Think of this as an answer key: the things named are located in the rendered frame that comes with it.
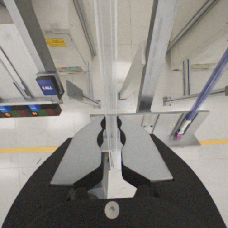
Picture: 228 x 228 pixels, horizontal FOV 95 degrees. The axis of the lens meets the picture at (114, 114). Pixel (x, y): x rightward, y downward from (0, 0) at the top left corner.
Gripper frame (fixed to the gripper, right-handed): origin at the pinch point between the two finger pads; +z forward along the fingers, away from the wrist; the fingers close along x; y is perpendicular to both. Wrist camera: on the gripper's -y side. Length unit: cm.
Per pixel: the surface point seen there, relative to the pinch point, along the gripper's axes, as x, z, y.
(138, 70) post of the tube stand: 8.2, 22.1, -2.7
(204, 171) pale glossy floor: 95, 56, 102
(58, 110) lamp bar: -21.2, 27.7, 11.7
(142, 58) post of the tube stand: 8.1, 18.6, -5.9
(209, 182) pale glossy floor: 101, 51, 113
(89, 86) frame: -15, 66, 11
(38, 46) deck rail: -17.1, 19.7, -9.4
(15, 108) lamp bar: -37.1, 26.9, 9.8
